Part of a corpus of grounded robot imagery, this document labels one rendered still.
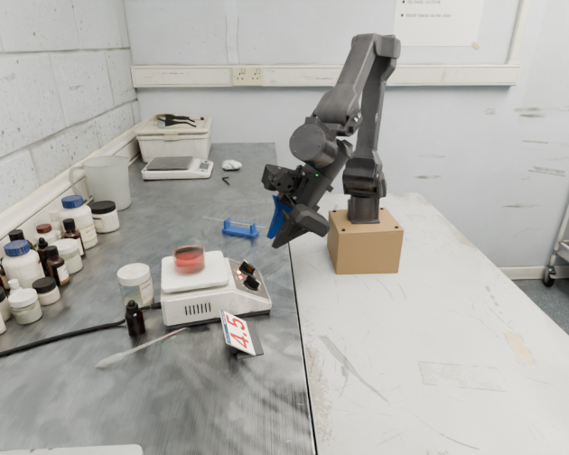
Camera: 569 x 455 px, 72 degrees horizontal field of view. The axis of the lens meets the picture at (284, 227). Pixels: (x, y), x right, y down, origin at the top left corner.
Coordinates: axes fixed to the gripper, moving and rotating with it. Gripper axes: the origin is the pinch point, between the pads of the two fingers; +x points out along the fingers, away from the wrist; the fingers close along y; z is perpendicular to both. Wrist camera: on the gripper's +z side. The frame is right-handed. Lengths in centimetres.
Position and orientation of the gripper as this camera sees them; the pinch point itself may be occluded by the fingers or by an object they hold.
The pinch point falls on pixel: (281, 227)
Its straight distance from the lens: 71.2
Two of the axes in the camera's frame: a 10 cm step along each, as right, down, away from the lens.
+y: 2.6, 4.1, -8.8
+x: -5.5, 8.0, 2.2
